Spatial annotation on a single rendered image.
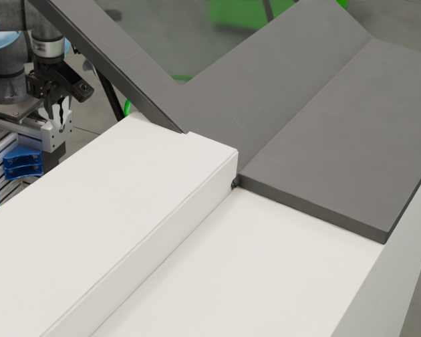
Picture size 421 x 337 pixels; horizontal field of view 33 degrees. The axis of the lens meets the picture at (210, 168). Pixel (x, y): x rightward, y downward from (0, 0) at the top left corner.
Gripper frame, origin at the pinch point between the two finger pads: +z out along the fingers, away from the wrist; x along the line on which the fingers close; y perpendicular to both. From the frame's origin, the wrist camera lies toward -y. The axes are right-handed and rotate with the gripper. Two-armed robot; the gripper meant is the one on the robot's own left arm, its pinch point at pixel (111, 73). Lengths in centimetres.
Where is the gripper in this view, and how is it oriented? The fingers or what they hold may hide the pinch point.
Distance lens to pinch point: 187.4
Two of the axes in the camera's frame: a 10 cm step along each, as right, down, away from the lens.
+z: 3.5, 9.4, -0.5
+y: -6.8, 2.9, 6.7
